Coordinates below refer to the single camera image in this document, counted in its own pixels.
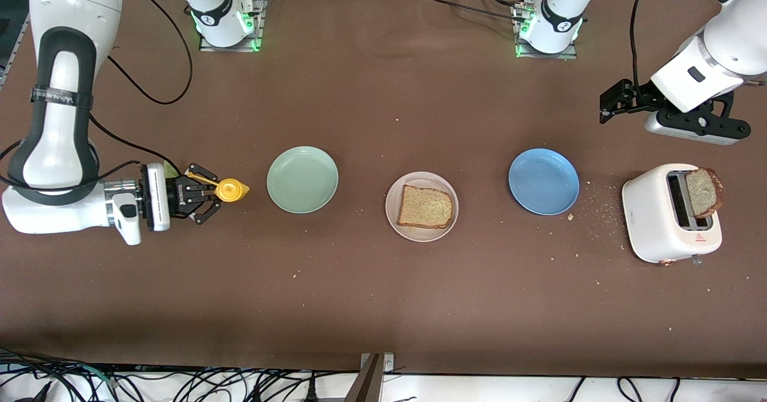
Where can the mint green plate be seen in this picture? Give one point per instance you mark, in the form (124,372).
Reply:
(302,180)

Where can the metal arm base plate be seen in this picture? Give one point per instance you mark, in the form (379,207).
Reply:
(230,47)
(545,56)

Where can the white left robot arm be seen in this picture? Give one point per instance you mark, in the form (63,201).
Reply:
(719,60)

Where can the beige plate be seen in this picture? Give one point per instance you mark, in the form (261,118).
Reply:
(392,210)

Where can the aluminium frame rail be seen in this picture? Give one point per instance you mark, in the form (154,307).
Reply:
(13,54)

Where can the brown bread slice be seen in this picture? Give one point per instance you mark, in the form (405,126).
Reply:
(704,192)
(425,207)

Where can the blue plate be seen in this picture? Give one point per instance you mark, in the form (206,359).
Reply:
(544,181)

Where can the white toaster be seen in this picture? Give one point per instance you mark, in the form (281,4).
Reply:
(650,222)

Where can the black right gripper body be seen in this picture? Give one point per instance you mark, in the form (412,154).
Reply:
(178,199)

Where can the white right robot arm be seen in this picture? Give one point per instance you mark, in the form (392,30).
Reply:
(72,6)

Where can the yellow squeeze bottle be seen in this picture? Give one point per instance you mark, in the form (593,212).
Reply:
(230,190)

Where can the silver table edge bracket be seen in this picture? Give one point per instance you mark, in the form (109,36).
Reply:
(388,361)

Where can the dark metal post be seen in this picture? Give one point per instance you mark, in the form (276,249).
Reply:
(365,384)

